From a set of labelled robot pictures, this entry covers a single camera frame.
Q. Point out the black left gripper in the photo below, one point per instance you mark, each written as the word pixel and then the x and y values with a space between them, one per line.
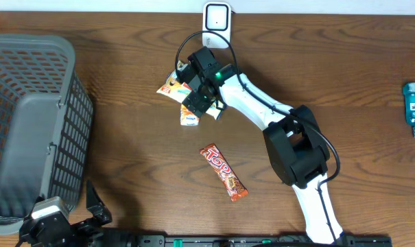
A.
pixel 101 216

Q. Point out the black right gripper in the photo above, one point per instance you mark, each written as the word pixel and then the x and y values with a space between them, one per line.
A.
pixel 194 103

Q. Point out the small orange tissue pack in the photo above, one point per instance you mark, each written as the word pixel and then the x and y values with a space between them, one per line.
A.
pixel 187 118

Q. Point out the cream snack bag blue edges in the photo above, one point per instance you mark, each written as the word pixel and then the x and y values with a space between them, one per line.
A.
pixel 179 91

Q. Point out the red orange candy bar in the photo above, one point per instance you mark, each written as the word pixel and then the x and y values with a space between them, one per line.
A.
pixel 217 161

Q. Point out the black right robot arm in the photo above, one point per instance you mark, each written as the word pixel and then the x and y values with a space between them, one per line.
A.
pixel 298 152

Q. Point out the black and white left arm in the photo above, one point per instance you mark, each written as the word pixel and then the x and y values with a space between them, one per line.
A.
pixel 111 237

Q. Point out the white barcode scanner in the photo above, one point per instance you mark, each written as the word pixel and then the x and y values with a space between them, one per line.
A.
pixel 216 18

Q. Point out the dark grey plastic basket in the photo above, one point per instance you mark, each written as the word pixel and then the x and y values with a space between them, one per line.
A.
pixel 45 124

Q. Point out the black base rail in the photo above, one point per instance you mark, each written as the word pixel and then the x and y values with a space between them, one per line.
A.
pixel 283 240

